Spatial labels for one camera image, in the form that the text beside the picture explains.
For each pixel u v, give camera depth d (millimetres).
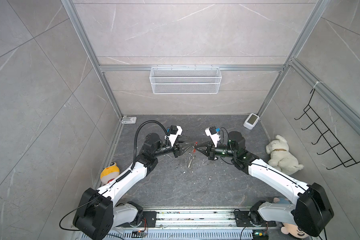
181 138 700
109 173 812
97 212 399
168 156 690
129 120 1144
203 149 691
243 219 732
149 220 730
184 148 670
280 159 850
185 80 1009
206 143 673
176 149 630
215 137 650
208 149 671
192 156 847
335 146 627
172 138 618
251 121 1109
